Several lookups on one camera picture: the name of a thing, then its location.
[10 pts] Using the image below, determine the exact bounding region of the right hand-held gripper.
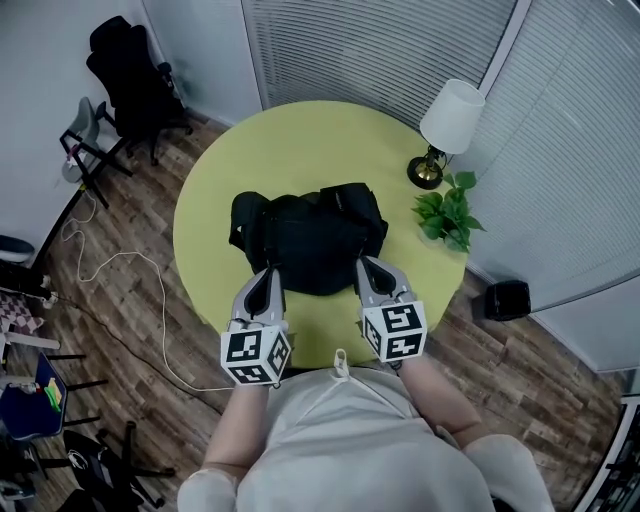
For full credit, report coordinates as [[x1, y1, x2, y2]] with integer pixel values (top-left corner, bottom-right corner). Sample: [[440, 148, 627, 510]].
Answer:
[[355, 255, 428, 364]]

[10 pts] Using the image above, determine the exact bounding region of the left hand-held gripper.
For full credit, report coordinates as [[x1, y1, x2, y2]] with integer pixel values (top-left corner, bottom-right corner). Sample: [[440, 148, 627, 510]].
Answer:
[[219, 267, 293, 388]]

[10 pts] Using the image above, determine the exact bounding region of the black garment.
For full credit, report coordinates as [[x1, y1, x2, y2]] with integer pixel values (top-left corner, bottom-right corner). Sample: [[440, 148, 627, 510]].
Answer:
[[228, 182, 390, 298]]

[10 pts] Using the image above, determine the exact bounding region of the person's right forearm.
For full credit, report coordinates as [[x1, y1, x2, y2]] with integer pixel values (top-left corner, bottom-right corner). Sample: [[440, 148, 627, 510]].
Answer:
[[398, 356, 484, 450]]

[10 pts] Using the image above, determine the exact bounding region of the person's left forearm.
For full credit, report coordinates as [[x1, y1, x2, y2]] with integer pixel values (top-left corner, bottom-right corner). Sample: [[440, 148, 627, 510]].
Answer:
[[201, 383, 275, 472]]

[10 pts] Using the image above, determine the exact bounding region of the green potted plant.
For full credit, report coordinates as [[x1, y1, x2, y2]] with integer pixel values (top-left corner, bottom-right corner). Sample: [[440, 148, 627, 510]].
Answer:
[[410, 170, 487, 254]]

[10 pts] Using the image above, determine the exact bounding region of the black waste bin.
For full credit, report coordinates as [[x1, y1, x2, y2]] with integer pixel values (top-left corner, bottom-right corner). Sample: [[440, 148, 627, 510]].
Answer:
[[481, 279, 533, 323]]

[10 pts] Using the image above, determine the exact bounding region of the round table with green cloth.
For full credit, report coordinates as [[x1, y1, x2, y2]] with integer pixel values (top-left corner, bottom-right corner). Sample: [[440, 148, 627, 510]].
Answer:
[[171, 99, 469, 352]]

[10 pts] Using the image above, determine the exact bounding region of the person's white shirt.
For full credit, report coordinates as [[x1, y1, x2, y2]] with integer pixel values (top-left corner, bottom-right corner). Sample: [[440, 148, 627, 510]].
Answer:
[[176, 348, 555, 512]]

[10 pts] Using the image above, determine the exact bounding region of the white shade table lamp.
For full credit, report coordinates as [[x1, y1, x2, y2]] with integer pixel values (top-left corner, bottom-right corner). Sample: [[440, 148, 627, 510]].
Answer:
[[405, 78, 487, 190]]

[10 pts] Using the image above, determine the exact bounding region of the green and yellow toy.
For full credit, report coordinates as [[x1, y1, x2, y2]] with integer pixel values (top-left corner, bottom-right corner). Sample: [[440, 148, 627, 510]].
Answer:
[[42, 377, 64, 414]]

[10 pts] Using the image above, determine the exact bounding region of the black swivel chair with bag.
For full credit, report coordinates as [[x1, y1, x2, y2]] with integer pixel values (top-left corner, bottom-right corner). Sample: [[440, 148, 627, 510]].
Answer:
[[57, 422, 177, 512]]

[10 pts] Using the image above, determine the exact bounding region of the checkered cloth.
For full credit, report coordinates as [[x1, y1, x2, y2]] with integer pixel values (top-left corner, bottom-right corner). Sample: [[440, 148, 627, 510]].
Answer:
[[0, 289, 46, 341]]

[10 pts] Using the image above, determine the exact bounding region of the black high-back office chair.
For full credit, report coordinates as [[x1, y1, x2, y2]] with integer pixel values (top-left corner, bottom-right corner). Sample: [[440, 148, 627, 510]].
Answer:
[[85, 14, 194, 168]]

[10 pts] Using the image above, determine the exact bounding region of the blue chair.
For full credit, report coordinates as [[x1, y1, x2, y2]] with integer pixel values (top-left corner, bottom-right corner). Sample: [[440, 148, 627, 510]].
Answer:
[[0, 352, 110, 444]]

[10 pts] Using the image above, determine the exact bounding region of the metal rack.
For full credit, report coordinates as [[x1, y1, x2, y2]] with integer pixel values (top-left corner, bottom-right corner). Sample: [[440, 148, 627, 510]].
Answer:
[[582, 394, 640, 512]]

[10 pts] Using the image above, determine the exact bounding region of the white cable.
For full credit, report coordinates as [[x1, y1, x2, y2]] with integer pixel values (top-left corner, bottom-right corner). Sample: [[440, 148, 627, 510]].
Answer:
[[60, 188, 237, 393]]

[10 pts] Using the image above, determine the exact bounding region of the black cable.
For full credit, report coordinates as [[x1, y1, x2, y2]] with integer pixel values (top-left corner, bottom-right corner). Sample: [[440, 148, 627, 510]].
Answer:
[[49, 293, 224, 416]]

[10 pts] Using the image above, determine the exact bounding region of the grey chair with black frame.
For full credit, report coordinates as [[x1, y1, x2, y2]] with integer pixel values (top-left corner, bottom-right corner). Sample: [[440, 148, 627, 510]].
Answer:
[[58, 96, 134, 209]]

